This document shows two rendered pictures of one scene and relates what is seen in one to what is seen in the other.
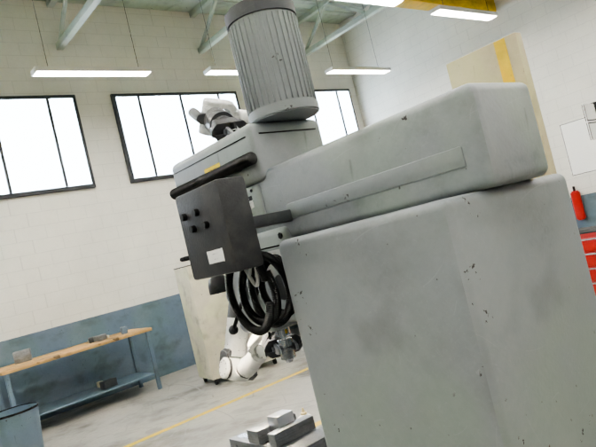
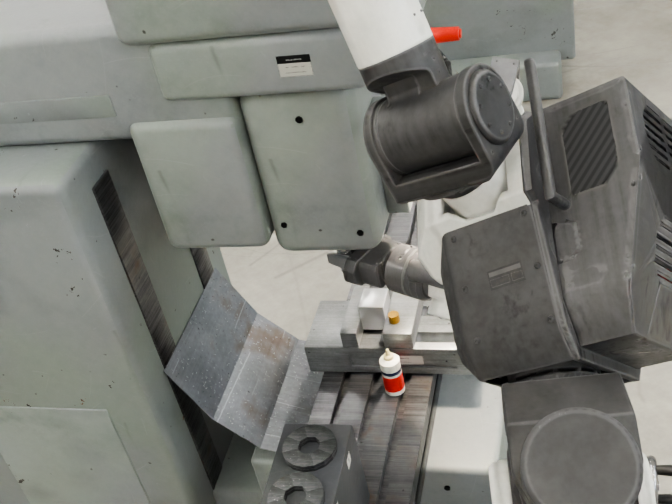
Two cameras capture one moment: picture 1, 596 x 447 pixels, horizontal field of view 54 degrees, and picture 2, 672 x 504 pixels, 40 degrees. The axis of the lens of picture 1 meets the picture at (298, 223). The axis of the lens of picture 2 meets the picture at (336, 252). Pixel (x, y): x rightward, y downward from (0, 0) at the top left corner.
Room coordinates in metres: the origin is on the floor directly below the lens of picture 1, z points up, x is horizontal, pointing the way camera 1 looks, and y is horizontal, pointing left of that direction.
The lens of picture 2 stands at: (3.03, -0.60, 2.25)
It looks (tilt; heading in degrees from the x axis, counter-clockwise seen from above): 36 degrees down; 150
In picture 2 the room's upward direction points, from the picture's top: 13 degrees counter-clockwise
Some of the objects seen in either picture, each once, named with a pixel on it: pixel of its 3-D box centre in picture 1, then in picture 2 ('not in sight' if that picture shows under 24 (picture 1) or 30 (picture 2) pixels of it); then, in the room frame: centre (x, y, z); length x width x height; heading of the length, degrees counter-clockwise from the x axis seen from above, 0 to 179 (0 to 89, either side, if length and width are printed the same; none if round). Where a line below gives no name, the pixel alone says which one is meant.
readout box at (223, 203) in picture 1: (215, 230); not in sight; (1.39, 0.19, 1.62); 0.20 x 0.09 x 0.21; 40
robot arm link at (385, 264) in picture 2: (279, 344); (390, 266); (1.92, 0.15, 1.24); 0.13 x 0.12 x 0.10; 105
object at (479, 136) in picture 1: (368, 177); (29, 66); (1.45, -0.19, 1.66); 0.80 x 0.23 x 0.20; 40
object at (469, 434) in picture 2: not in sight; (387, 422); (1.83, 0.13, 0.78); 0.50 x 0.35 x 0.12; 40
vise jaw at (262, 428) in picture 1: (272, 427); (403, 316); (1.82, 0.22, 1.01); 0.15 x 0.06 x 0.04; 129
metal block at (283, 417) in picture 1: (281, 423); (375, 308); (1.78, 0.19, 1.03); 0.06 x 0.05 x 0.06; 129
